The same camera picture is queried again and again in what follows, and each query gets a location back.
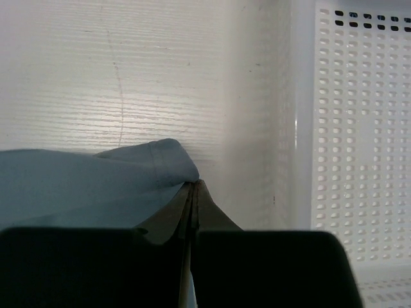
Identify teal blue t-shirt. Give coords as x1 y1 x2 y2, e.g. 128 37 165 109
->
1 139 199 307

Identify white plastic basket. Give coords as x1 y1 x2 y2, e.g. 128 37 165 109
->
297 1 410 307

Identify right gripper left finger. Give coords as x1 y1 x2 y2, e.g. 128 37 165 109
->
134 183 194 307

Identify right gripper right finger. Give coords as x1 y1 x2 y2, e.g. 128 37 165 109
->
191 180 242 232

